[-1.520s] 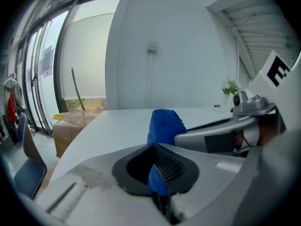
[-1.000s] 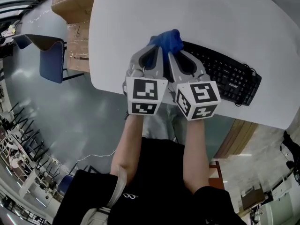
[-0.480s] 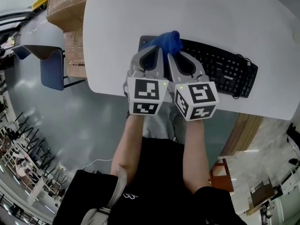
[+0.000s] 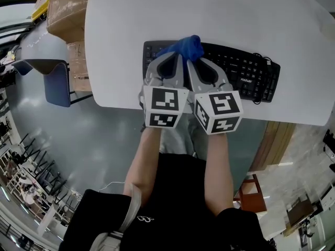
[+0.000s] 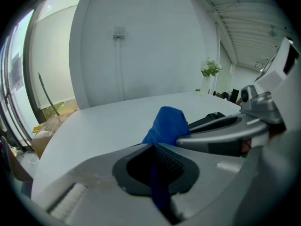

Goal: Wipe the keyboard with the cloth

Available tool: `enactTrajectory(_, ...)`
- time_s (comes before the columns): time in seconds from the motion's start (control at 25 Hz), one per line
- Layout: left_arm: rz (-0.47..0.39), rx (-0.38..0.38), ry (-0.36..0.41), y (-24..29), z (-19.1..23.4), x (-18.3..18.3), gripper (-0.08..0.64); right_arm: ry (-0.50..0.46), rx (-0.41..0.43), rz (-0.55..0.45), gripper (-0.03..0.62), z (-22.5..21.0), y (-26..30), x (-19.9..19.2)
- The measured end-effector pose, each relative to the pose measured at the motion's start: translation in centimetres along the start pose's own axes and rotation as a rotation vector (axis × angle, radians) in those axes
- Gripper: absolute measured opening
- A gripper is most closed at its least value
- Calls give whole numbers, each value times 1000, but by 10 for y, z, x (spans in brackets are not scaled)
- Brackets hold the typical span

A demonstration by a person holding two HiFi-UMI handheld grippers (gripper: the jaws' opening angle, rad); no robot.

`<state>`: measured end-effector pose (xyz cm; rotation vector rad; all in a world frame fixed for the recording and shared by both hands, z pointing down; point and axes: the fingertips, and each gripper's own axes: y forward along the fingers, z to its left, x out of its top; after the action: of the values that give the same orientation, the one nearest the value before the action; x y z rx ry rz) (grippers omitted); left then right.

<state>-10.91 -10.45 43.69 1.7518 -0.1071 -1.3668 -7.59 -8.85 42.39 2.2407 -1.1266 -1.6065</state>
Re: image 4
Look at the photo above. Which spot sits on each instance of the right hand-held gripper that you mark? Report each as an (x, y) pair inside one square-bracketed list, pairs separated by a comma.
[(222, 106)]

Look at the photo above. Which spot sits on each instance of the person's grey trousers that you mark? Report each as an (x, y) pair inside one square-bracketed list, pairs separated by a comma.
[(180, 137)]

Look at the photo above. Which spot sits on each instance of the person's black shirt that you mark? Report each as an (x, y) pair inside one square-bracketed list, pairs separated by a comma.
[(178, 192)]

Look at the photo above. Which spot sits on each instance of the wooden slatted bench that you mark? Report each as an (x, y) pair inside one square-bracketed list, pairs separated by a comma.
[(274, 145)]

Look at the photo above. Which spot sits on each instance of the blue cloth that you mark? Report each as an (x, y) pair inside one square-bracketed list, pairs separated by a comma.
[(189, 47)]

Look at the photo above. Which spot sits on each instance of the person's right forearm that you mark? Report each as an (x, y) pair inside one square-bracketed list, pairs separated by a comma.
[(218, 171)]

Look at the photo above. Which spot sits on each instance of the reddish brown stool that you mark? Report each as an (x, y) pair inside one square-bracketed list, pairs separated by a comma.
[(252, 195)]

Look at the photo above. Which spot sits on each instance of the beige shoulder bag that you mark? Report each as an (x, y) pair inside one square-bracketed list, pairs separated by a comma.
[(133, 208)]

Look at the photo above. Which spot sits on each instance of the dark blue chair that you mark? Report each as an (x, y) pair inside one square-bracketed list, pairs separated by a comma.
[(56, 88)]

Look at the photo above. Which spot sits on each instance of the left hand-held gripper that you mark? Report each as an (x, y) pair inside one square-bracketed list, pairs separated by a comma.
[(162, 101)]

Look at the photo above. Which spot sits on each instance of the person's left forearm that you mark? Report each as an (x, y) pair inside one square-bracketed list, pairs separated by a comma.
[(142, 161)]

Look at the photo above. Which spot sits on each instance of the black keyboard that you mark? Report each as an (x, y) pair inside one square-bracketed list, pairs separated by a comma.
[(240, 69)]

